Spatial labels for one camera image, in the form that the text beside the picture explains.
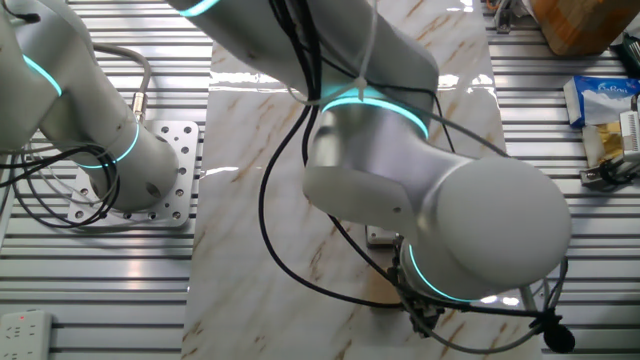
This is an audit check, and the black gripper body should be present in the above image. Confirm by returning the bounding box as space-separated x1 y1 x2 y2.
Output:
388 264 446 339

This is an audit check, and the grey box large red button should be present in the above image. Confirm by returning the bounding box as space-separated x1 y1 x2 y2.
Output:
366 225 401 246

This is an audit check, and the white marble pattern mat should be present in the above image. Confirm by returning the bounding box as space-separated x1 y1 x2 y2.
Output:
180 0 544 360

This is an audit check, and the white zip tie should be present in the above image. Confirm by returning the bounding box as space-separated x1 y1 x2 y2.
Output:
287 0 382 106

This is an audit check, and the gold foil wrapper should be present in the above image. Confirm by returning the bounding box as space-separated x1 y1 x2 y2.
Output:
581 122 626 169

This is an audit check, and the blue tissue pack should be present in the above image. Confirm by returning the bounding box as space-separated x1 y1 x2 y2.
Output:
563 74 640 129

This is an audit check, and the brown cardboard box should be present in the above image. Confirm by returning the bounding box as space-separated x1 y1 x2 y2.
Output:
529 0 640 56

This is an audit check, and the white power strip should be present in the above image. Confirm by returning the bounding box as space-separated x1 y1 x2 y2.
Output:
0 309 54 360

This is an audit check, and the thin black cable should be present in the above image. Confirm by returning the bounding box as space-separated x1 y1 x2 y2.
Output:
279 0 401 286

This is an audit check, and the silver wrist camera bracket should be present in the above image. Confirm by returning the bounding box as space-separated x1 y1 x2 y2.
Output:
519 284 539 314

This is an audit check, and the black bulky cable connector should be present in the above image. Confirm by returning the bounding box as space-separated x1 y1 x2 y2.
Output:
542 309 576 354

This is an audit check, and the thick black cable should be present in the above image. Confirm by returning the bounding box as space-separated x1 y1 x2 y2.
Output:
257 0 406 310

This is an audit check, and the metal camera clamp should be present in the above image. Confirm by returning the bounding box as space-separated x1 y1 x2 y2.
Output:
579 154 640 192

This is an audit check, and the silver ribbed camera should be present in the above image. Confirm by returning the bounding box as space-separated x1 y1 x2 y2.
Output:
619 94 640 162

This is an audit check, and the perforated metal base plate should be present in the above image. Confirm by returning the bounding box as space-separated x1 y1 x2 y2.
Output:
67 119 200 230

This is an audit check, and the metal clamp bracket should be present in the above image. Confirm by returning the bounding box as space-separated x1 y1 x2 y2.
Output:
492 0 517 35

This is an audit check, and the black cable bundle loop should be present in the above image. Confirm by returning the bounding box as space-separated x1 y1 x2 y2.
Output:
0 142 121 230

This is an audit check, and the grey cable metal connector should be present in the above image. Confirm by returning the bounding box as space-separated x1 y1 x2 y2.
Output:
92 42 153 124

